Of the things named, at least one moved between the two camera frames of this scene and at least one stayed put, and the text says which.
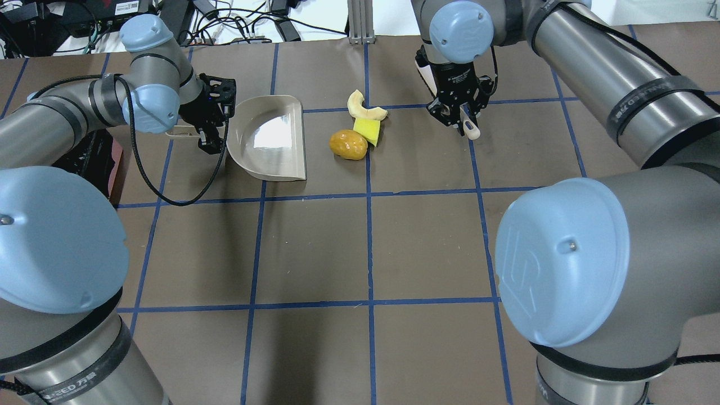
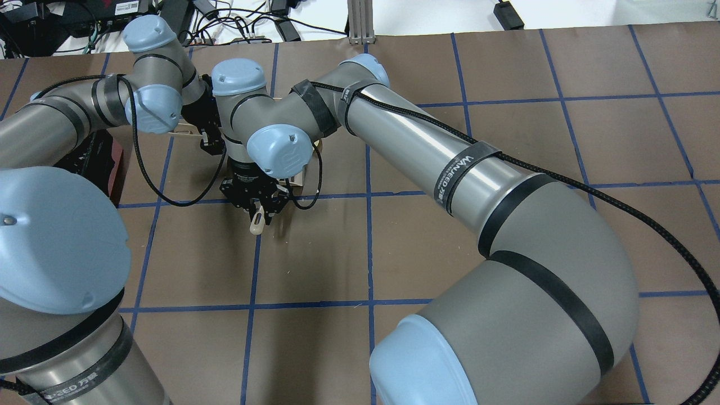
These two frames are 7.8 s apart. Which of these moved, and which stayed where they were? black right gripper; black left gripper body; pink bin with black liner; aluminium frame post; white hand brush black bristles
Moved: white hand brush black bristles; black right gripper
Stayed: aluminium frame post; black left gripper body; pink bin with black liner
